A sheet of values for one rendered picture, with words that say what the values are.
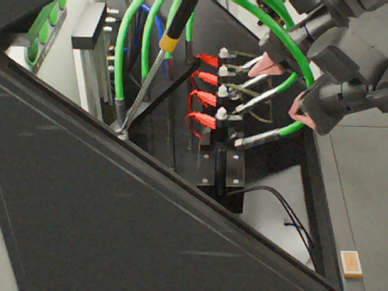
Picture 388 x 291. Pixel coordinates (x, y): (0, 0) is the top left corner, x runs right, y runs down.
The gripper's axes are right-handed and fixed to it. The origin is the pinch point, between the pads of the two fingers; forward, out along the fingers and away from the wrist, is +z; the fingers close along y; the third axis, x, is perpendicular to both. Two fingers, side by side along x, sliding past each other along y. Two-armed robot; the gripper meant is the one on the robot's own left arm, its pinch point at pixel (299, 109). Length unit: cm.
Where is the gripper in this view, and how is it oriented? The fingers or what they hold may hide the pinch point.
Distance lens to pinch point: 98.3
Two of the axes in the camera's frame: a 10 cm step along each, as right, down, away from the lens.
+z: -4.3, 1.6, 8.9
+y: -6.8, 5.9, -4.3
